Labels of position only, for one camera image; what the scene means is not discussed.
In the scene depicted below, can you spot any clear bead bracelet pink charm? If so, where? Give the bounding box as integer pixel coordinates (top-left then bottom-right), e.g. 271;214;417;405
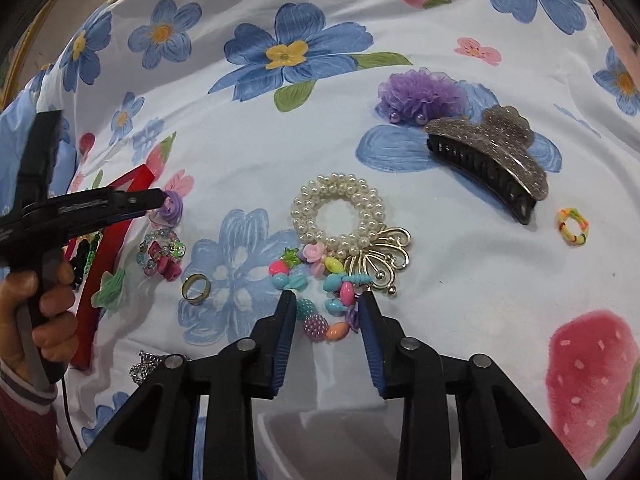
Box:
136;229;187;282

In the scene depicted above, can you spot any person's left forearm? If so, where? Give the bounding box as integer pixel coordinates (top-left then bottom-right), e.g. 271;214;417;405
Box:
0;357;67;480

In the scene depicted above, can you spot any metal band ring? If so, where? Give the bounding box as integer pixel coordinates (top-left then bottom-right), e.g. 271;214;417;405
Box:
180;273;212;302

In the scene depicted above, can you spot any colourful bead bracelet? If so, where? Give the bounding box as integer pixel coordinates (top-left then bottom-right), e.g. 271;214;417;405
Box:
268;241;375;344

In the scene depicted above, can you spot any red jewelry box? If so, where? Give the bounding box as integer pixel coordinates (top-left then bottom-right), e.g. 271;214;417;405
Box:
64;162;157;372

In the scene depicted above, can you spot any floral strawberry printed blanket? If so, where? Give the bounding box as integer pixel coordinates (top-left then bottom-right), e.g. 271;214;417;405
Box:
0;0;640;480

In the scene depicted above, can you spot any white pearl bracelet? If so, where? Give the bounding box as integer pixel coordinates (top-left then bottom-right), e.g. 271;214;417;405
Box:
290;173;387;257

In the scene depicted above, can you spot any silver chain necklace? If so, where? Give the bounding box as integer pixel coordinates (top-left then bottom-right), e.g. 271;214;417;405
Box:
129;350;192;387

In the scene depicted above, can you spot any rainbow elastic ring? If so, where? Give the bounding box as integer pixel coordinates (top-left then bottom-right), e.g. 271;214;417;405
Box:
554;206;591;247

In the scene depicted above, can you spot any glitter hair claw clip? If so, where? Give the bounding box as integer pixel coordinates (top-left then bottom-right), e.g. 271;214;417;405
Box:
424;105;552;227

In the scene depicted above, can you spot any purple mesh flower hair clip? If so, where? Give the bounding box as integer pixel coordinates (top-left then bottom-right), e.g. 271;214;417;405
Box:
378;70;469;126

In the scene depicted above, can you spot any purple rose ring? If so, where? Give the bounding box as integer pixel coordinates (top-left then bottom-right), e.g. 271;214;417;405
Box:
149;189;188;227

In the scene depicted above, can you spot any person's left hand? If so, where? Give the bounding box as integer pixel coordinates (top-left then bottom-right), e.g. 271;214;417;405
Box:
0;259;77;377

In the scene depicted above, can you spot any black bead string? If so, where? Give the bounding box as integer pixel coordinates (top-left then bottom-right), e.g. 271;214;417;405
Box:
70;237;101;291

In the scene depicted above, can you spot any green flower hair clip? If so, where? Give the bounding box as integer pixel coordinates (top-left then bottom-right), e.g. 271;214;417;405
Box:
94;269;127;309

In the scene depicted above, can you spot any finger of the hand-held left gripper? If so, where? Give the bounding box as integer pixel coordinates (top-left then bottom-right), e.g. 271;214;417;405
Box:
102;187;167;221

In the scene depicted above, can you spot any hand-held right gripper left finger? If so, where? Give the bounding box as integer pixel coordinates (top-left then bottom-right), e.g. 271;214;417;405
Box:
65;289;301;480

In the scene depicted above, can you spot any gold butterfly brooch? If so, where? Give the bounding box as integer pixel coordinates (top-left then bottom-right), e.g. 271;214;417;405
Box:
344;226;414;298

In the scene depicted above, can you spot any black cable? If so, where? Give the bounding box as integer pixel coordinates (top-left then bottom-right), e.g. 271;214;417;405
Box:
60;380;83;461

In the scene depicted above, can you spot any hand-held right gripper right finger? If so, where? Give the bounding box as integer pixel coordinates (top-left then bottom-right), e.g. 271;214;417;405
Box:
357;289;589;480

